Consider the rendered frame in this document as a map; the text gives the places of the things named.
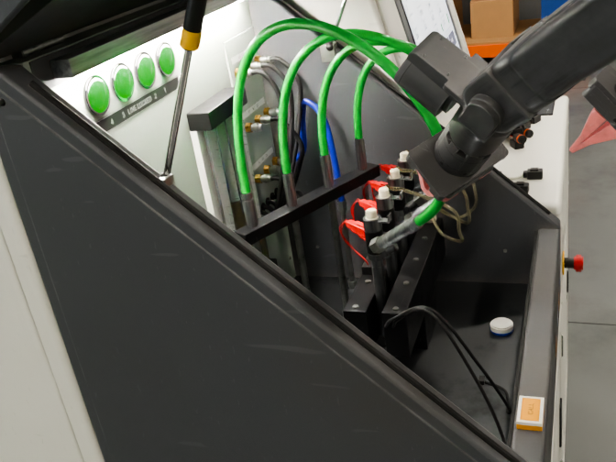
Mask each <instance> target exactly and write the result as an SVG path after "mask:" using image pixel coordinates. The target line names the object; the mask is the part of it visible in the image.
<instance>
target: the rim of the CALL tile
mask: <svg viewBox="0 0 616 462"><path fill-rule="evenodd" d="M523 398H531V399H541V406H540V417H539V422H536V421H526V420H520V417H521V408H522V401H523ZM544 403H545V398H540V397H530V396H520V397H519V404H518V412H517V420H516V423H517V424H522V425H531V426H541V427H542V426H543V415H544Z"/></svg>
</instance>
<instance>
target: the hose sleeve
mask: <svg viewBox="0 0 616 462"><path fill-rule="evenodd" d="M416 216H417V215H415V216H413V217H412V218H409V219H408V220H406V221H404V222H403V223H402V224H400V225H397V226H396V227H394V228H392V230H390V231H388V232H386V233H384V234H383V235H382V236H379V237H378V239H377V243H378V245H379V247H380V248H387V247H390V246H392V245H393V244H395V243H396V242H398V241H400V240H401V239H403V238H405V237H407V236H408V235H410V234H412V233H414V232H416V231H418V230H419V229H420V228H422V227H423V225H422V226H418V225H417V224H416V223H415V221H414V219H415V217H416Z"/></svg>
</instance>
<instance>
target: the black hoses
mask: <svg viewBox="0 0 616 462"><path fill-rule="evenodd" d="M269 60H270V62H272V61H278V62H279V63H281V64H282V65H283V66H285V67H286V68H287V69H288V70H289V68H290V66H291V65H290V63H288V62H287V61H286V60H284V59H283V58H281V57H278V56H273V57H270V58H269ZM270 62H263V63H261V68H270V69H272V70H273V71H274V72H276V73H277V74H278V75H279V76H280V77H281V79H282V80H283V82H284V80H285V77H286V76H285V75H284V73H283V72H282V71H281V70H280V69H278V68H277V67H276V66H275V65H273V64H272V63H270ZM251 74H252V75H254V74H260V75H261V76H263V77H264V78H265V79H266V80H267V81H268V82H269V83H270V85H271V86H272V88H273V90H274V92H275V94H276V96H277V99H278V104H279V108H280V100H281V91H280V89H279V87H278V85H277V84H276V83H275V82H274V81H273V79H272V78H271V77H270V76H269V75H268V74H267V73H266V72H264V71H263V70H261V69H255V70H251ZM295 80H296V82H297V87H298V112H297V121H296V128H295V130H294V101H293V93H292V89H291V94H290V99H289V107H290V124H288V123H287V129H288V130H289V141H288V149H289V158H290V164H291V171H292V174H293V173H294V167H295V162H296V157H297V150H298V144H299V147H300V156H299V159H298V163H297V166H296V170H295V173H294V177H293V179H294V183H295V187H296V184H297V181H298V178H299V174H300V170H301V167H302V164H303V158H304V144H303V142H302V140H301V138H300V130H301V122H302V113H303V109H302V105H301V102H302V100H303V85H302V82H301V78H300V76H299V74H298V73H296V76H295ZM270 121H271V122H272V121H279V117H278V116H271V117H270ZM293 137H294V143H293ZM292 146H293V149H292ZM270 180H271V181H279V186H278V188H275V190H274V192H272V193H271V194H270V198H269V197H267V198H266V203H262V204H261V209H260V212H261V214H262V215H267V214H268V213H267V212H266V211H265V209H267V210H269V211H270V212H273V211H275V210H277V209H279V208H281V207H283V206H284V205H285V204H286V203H287V201H286V195H285V191H284V187H283V179H282V166H281V160H280V176H278V175H273V176H270ZM274 193H275V194H274ZM298 195H299V196H300V197H302V196H304V194H303V193H302V192H301V191H296V196H297V199H298V198H300V197H299V196H298ZM274 199H276V202H275V201H274ZM270 204H272V205H273V206H275V207H274V208H272V207H271V206H270Z"/></svg>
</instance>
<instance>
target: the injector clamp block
mask: <svg viewBox="0 0 616 462"><path fill-rule="evenodd" d="M436 223H437V224H438V226H439V228H440V229H441V231H442V232H443V233H444V224H443V217H436ZM407 247H408V254H407V256H406V258H405V260H404V262H403V264H402V267H401V270H400V266H399V258H398V250H396V258H397V266H398V274H399V275H398V277H397V279H396V281H395V283H394V285H393V288H392V290H391V292H390V289H389V281H388V273H387V265H386V259H385V258H384V259H383V264H384V268H385V282H386V290H387V298H388V300H387V302H386V304H385V306H384V309H383V311H382V313H381V314H382V322H383V329H384V336H382V335H380V324H379V317H378V309H377V302H376V294H375V287H374V280H373V275H363V274H362V275H361V277H360V279H359V281H358V282H357V285H356V287H355V289H354V290H353V292H352V294H351V296H350V298H349V300H348V302H347V304H346V306H345V308H344V310H343V314H344V318H345V319H347V320H348V322H349V323H351V324H352V325H353V326H355V327H356V328H357V329H359V330H360V331H361V332H362V333H364V334H365V335H366V336H368V337H369V338H370V339H372V340H373V341H374V342H375V343H377V344H378V345H379V346H381V347H386V351H387V352H388V353H390V354H391V355H392V356H395V357H407V358H409V357H410V356H411V354H412V352H413V349H428V347H429V344H430V341H431V338H432V335H433V331H434V329H435V324H436V320H435V319H434V318H433V316H432V315H430V314H429V313H427V312H425V311H417V312H414V313H411V314H409V315H407V316H406V317H404V318H403V319H401V320H400V321H399V322H397V324H396V325H395V327H394V328H392V324H393V321H392V322H390V324H389V325H388V327H387V328H385V327H384V325H385V324H386V322H387V321H388V320H389V319H391V318H392V317H394V316H396V315H398V314H400V313H402V312H404V311H406V310H408V309H410V308H412V307H414V306H421V305H424V306H428V307H431V308H433V309H435V310H436V298H435V283H436V280H437V277H438V274H439V271H440V269H441V266H442V263H443V260H444V257H445V254H446V249H445V238H444V237H442V236H441V235H440V234H439V233H438V232H437V230H436V229H435V226H434V224H433V223H425V224H424V225H423V227H422V228H420V229H419V230H418V231H417V233H416V235H415V237H414V240H413V242H412V245H411V247H410V249H409V246H408V237H407ZM436 311H437V310H436Z"/></svg>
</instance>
